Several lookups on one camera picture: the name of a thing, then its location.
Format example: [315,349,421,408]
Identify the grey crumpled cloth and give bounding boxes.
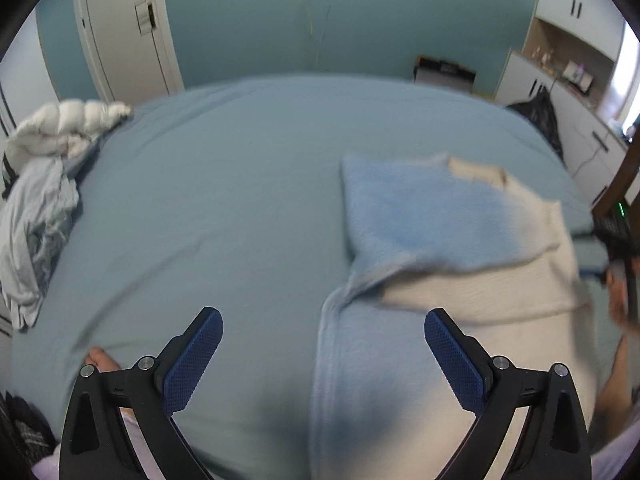
[1,157,79,330]

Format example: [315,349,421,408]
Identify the blue and cream knit sweater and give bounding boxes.
[309,155,598,479]

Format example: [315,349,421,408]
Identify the person's hand at right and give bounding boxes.
[605,270,630,332]

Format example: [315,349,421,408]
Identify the white puffy duvet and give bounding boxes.
[4,100,134,174]

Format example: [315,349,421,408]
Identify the black garbage bag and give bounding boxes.
[506,86,564,162]

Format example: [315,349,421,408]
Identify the teal bed sheet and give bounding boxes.
[11,76,590,479]

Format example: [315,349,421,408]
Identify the hanging cables on wall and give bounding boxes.
[297,0,338,74]

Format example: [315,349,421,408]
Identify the black box by wall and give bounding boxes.
[413,55,476,93]

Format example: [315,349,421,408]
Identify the white door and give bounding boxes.
[73,0,184,105]

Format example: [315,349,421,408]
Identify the brown wooden chair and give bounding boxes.
[591,130,639,226]

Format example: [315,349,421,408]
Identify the white cabinet unit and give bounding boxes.
[495,0,626,204]

